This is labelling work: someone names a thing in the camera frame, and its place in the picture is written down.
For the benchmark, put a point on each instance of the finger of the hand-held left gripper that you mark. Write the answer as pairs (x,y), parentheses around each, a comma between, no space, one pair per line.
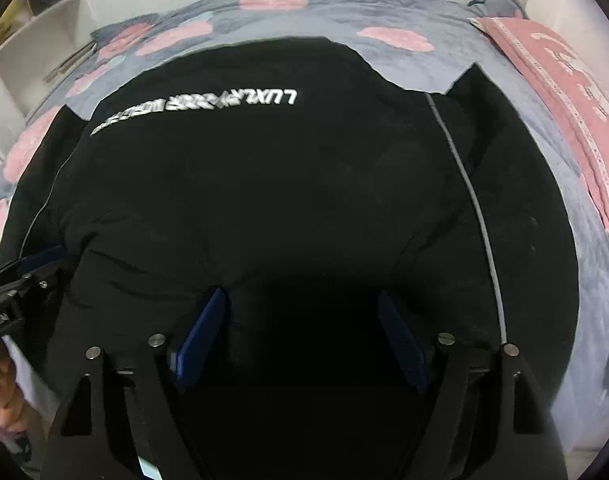
(44,256)

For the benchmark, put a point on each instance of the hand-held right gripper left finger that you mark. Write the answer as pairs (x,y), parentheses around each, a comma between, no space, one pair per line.
(202,342)

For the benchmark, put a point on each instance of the person's left hand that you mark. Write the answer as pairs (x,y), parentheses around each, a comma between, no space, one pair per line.
(9,395)

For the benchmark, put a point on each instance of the grey pillow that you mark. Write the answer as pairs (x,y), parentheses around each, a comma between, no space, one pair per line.
(499,2)

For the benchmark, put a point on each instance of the pink pillow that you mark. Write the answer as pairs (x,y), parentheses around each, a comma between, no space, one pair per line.
(569,100)

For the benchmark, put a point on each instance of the black hooded jacket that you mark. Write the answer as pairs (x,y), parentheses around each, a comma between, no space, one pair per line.
(284,185)

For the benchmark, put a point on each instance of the grey pink flowered blanket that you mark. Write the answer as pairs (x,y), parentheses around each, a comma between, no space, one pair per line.
(409,15)

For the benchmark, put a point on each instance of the white wall shelf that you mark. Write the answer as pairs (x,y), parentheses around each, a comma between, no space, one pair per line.
(44,25)

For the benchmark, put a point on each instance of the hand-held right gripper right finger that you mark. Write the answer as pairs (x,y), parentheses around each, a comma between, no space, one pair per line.
(403,347)

